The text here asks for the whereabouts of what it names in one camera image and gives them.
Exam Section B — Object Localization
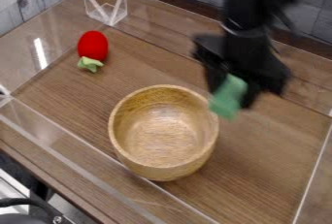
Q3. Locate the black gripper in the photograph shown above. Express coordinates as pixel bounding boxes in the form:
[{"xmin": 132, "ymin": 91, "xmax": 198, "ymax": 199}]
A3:
[{"xmin": 193, "ymin": 33, "xmax": 292, "ymax": 109}]

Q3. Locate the green rectangular block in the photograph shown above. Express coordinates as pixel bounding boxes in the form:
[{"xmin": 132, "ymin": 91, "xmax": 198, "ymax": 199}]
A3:
[{"xmin": 209, "ymin": 74, "xmax": 248, "ymax": 120}]

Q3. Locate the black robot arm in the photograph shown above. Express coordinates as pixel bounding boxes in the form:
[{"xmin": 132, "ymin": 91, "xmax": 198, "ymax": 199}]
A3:
[{"xmin": 193, "ymin": 0, "xmax": 297, "ymax": 115}]

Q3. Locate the wooden brown bowl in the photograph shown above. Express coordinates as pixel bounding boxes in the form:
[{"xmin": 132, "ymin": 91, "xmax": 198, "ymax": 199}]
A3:
[{"xmin": 107, "ymin": 84, "xmax": 219, "ymax": 181}]

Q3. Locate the red plush strawberry toy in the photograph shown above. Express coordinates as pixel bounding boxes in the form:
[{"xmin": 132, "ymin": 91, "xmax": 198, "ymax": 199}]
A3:
[{"xmin": 76, "ymin": 30, "xmax": 108, "ymax": 73}]

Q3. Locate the clear acrylic corner bracket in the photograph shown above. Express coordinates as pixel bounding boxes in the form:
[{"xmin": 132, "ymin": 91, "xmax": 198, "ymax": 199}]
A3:
[{"xmin": 83, "ymin": 0, "xmax": 128, "ymax": 26}]

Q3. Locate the clear acrylic tray wall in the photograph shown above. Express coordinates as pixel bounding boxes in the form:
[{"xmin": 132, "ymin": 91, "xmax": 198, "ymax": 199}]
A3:
[{"xmin": 0, "ymin": 83, "xmax": 218, "ymax": 224}]

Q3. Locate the black metal mount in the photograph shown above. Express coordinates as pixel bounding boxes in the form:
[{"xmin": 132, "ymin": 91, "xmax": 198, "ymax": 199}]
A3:
[{"xmin": 28, "ymin": 192, "xmax": 74, "ymax": 224}]

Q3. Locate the black cable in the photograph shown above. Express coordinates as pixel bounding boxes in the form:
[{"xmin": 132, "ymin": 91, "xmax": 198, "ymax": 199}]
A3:
[{"xmin": 0, "ymin": 197, "xmax": 56, "ymax": 224}]

